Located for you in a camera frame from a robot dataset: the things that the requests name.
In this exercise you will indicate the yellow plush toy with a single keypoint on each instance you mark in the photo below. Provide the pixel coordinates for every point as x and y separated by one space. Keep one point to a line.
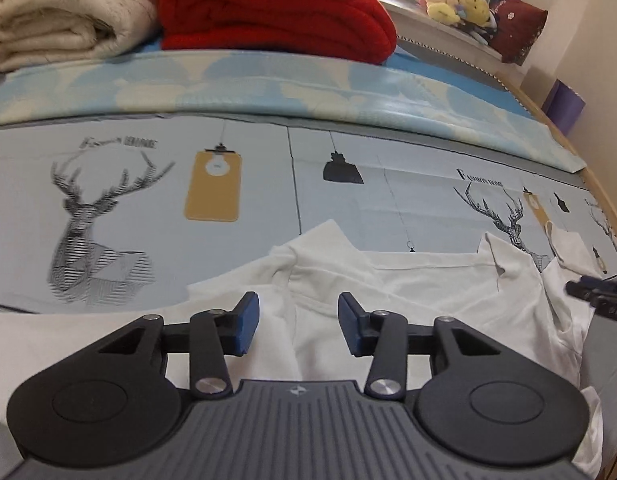
471 16

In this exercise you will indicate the cream folded blanket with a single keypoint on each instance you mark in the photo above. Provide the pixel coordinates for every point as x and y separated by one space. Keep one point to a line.
34 32

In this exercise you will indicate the wooden bed frame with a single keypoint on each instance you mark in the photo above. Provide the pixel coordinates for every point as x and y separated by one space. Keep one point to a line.
587 175

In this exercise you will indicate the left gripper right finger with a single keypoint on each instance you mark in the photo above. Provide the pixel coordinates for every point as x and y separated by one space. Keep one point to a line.
479 399

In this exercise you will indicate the white t-shirt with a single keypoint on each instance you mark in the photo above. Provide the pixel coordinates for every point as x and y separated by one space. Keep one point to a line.
497 290

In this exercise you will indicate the blue cloud pattern quilt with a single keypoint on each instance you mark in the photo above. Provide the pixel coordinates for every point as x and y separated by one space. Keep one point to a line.
276 84

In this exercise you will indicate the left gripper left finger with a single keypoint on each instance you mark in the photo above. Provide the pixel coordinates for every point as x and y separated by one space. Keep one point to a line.
126 393

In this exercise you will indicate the deer print bed sheet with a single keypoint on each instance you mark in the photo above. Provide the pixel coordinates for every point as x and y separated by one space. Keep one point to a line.
125 214

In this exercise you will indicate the purple box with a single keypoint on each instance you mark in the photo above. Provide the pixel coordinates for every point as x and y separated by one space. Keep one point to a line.
563 106

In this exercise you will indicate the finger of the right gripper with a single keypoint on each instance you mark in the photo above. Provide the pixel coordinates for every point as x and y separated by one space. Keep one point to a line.
601 295

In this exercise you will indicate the red folded blanket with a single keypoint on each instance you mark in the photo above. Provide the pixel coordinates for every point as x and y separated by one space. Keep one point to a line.
356 30

